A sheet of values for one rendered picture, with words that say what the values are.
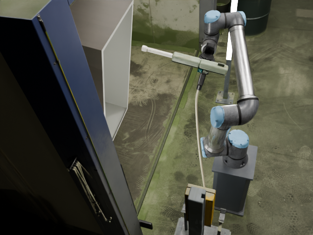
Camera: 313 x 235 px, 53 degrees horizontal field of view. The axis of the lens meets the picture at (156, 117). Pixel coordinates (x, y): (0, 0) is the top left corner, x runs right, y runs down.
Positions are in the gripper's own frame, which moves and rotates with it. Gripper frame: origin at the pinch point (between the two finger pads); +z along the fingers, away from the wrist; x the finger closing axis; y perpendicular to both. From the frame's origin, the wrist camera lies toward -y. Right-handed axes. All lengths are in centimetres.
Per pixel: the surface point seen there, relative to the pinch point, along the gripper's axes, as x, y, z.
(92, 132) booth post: 40, -8, 64
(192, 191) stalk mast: -5, -9, 78
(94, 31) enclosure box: 71, 6, -17
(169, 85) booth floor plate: 28, 164, -142
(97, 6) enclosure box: 78, 7, -42
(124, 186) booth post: 27, 51, 56
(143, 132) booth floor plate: 39, 165, -64
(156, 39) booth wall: 65, 162, -221
